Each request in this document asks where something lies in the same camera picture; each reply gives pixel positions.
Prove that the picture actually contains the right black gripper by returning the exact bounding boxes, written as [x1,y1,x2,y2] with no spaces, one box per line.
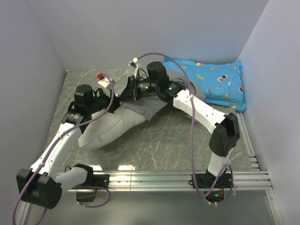
[118,76,159,103]

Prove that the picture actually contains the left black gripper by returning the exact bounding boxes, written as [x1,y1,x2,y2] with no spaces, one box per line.
[88,88,123,114]

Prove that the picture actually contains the grey pillowcase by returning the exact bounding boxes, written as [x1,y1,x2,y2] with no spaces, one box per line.
[117,69,206,121]

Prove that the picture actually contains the white pillow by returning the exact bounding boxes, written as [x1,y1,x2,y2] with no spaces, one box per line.
[78,106,146,149]

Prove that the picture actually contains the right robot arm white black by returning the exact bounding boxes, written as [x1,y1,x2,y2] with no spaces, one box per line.
[120,61,240,188]

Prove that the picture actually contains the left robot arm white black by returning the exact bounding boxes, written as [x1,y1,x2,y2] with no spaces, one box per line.
[16,84,120,209]

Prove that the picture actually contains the blue cartoon print pillow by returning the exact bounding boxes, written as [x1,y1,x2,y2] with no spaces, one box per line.
[164,58,247,112]

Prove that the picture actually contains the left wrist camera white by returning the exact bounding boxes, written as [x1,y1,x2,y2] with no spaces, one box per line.
[97,73,115,90]

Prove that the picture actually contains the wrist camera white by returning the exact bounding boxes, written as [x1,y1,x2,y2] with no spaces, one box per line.
[97,73,115,90]
[128,58,141,78]

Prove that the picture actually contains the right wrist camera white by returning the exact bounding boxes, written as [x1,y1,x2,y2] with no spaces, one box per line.
[128,58,141,78]

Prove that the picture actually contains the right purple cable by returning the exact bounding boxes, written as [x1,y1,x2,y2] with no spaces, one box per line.
[137,52,235,207]

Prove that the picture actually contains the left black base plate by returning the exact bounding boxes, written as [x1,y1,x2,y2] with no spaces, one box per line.
[73,174,110,189]

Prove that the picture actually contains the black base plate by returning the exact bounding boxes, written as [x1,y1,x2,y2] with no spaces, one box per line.
[73,174,110,189]
[195,173,233,189]

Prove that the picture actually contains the aluminium mounting rail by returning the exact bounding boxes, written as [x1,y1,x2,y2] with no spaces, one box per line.
[58,170,275,192]

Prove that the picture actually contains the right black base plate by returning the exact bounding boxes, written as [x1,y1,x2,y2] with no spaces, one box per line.
[195,173,233,189]

